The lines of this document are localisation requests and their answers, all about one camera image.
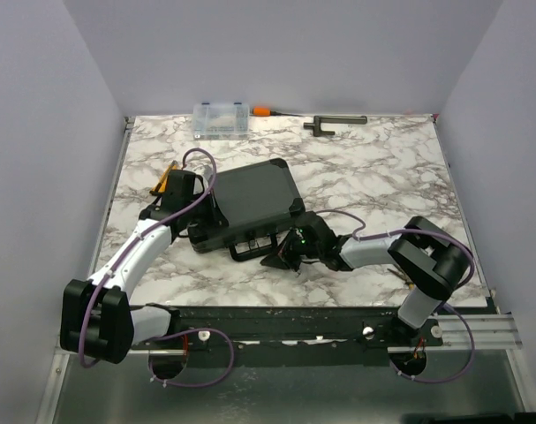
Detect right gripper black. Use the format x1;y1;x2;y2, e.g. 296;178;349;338
260;228;323;273

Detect black poker set case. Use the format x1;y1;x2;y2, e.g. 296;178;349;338
190;158;306;262

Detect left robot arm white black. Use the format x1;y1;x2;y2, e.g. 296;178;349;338
59;170;215;367

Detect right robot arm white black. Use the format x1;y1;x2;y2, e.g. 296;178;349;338
260;212;475;346

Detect yellow black utility knife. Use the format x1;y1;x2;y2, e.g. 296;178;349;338
149;160;178;196

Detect clear plastic organizer box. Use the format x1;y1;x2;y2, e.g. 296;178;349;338
192;102;250;140

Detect orange marker behind case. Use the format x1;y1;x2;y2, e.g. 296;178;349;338
251;107;300;117

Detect black T-shaped tool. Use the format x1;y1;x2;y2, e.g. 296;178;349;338
303;115;368;137

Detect yellow handled pliers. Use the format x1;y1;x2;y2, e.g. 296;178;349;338
387;267;415;290

